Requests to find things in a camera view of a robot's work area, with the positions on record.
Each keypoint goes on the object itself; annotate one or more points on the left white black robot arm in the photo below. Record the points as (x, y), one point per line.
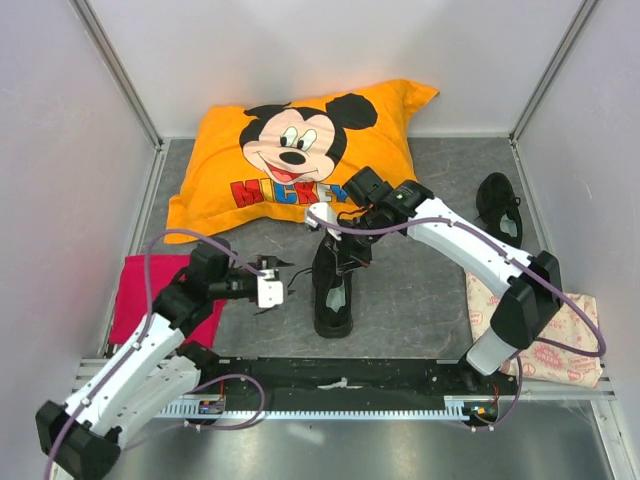
(86, 434)

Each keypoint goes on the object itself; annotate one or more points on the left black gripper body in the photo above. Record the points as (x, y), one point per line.
(235, 286)

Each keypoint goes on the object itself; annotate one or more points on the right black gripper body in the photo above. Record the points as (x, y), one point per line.
(357, 246)

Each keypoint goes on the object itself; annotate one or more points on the grey slotted cable duct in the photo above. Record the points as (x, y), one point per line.
(447, 408)

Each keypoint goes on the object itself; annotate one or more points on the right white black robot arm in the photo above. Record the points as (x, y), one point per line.
(528, 287)

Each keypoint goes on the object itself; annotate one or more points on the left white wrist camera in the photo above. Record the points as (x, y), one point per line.
(270, 289)

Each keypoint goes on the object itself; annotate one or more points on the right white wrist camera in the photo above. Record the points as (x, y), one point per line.
(319, 215)

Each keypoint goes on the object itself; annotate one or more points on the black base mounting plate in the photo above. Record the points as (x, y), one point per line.
(351, 382)

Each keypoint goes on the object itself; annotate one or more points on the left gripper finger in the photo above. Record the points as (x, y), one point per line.
(264, 311)
(269, 262)

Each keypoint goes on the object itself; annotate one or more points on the cream pink printed garment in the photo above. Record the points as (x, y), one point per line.
(542, 361)

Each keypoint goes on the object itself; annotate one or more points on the black sneaker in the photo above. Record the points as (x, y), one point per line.
(331, 274)
(498, 208)

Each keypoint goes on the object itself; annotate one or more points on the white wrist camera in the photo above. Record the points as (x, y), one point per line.
(270, 289)
(319, 215)

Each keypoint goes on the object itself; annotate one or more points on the orange Mickey Mouse pillow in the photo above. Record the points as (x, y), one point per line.
(275, 160)

